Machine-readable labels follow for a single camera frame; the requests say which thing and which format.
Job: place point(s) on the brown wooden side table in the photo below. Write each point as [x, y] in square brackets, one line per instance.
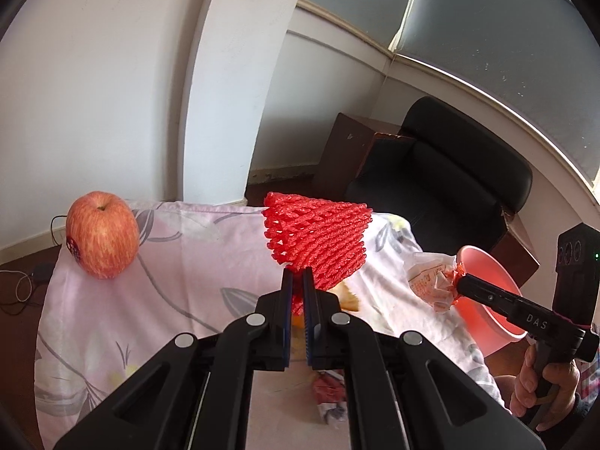
[342, 150]

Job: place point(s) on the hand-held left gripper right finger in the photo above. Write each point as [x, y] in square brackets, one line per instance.
[318, 337]

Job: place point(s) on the orange peel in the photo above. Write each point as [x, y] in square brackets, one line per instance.
[349, 297]

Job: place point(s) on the window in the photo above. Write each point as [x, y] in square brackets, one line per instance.
[468, 18]

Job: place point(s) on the black leather armchair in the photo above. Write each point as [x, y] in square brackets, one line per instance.
[445, 183]

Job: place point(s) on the orange white plastic wrapper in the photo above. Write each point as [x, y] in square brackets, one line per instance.
[431, 281]

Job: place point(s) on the red apple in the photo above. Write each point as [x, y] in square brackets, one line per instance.
[103, 234]

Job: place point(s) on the person's right hand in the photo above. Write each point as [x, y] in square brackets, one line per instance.
[522, 384]

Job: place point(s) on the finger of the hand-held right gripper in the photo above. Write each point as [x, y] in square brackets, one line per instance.
[487, 297]

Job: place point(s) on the red white snack wrapper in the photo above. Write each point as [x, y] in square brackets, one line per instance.
[328, 391]

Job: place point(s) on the floral pink tablecloth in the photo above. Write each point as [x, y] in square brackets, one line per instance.
[187, 262]

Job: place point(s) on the pink plastic bucket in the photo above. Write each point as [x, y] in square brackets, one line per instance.
[487, 333]

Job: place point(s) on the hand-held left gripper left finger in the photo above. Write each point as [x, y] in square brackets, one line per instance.
[281, 337]

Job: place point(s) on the red foam fruit net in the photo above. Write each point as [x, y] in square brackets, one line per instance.
[323, 239]

